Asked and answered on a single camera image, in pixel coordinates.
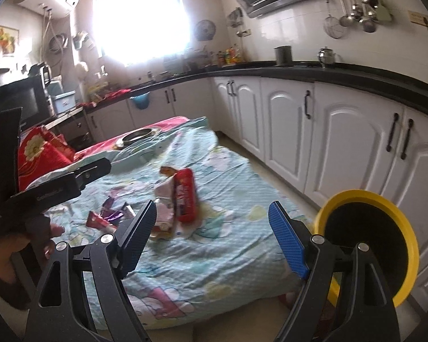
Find person's left hand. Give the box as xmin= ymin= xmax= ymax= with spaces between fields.
xmin=0 ymin=223 xmax=65 ymax=286

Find red cloth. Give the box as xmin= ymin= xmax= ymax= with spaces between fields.
xmin=82 ymin=88 xmax=132 ymax=107

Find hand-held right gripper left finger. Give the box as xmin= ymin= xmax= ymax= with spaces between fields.
xmin=24 ymin=199 xmax=158 ymax=342

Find black microwave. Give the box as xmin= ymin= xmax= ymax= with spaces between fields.
xmin=0 ymin=75 xmax=52 ymax=129

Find hanging white cloth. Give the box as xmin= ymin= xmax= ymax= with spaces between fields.
xmin=73 ymin=31 xmax=95 ymax=50

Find large steel ladle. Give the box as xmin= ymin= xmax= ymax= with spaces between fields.
xmin=360 ymin=0 xmax=377 ymax=33

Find light blue printed blanket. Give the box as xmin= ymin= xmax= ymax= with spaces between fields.
xmin=25 ymin=116 xmax=318 ymax=332

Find red floral pillow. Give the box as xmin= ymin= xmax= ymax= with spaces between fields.
xmin=17 ymin=125 xmax=75 ymax=191

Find steel teapot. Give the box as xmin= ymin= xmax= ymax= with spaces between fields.
xmin=317 ymin=46 xmax=338 ymax=68

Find black kitchen countertop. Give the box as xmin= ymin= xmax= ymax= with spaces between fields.
xmin=82 ymin=60 xmax=428 ymax=105

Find yellow-rimmed brown bin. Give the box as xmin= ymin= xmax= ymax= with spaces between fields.
xmin=312 ymin=190 xmax=420 ymax=309

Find wire strainer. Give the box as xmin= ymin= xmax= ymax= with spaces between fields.
xmin=324 ymin=0 xmax=344 ymax=40

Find row of condiment bottles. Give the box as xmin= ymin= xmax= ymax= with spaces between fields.
xmin=185 ymin=43 xmax=243 ymax=68

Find dark metal pot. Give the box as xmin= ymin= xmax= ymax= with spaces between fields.
xmin=274 ymin=45 xmax=294 ymax=65

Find small utensil rack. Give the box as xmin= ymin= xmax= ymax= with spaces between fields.
xmin=227 ymin=7 xmax=252 ymax=38

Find wall fan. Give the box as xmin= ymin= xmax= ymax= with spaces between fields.
xmin=194 ymin=19 xmax=215 ymax=41

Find red snack packet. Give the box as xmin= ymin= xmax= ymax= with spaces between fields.
xmin=174 ymin=168 xmax=197 ymax=223

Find coiled white hose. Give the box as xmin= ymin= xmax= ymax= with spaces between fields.
xmin=48 ymin=33 xmax=71 ymax=55

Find black kettle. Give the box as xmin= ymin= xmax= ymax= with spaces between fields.
xmin=29 ymin=62 xmax=53 ymax=87

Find red stool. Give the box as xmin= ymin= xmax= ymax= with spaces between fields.
xmin=279 ymin=290 xmax=302 ymax=307

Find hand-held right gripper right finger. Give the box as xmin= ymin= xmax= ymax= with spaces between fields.
xmin=267 ymin=201 xmax=402 ymax=342

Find green spatula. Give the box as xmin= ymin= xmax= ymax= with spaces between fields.
xmin=376 ymin=0 xmax=393 ymax=24

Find pink white packet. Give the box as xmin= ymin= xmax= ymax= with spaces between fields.
xmin=150 ymin=180 xmax=179 ymax=240

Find pink bed sheet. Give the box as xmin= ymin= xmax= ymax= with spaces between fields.
xmin=73 ymin=116 xmax=189 ymax=162

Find blue hanging basin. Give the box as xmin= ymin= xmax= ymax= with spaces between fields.
xmin=132 ymin=93 xmax=152 ymax=109

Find white blue storage box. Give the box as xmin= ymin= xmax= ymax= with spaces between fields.
xmin=53 ymin=91 xmax=77 ymax=115

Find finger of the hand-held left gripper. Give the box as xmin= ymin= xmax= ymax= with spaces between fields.
xmin=71 ymin=158 xmax=112 ymax=191
xmin=0 ymin=108 xmax=23 ymax=200

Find window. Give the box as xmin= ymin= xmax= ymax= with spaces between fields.
xmin=93 ymin=0 xmax=193 ymax=66

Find colourful wall picture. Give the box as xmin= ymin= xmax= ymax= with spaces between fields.
xmin=0 ymin=25 xmax=17 ymax=56

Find wall socket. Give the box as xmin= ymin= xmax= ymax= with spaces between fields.
xmin=408 ymin=11 xmax=428 ymax=27

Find metal dish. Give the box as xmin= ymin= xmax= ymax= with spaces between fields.
xmin=115 ymin=127 xmax=163 ymax=149

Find small red wrapper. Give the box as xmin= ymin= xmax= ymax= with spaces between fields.
xmin=86 ymin=210 xmax=119 ymax=231

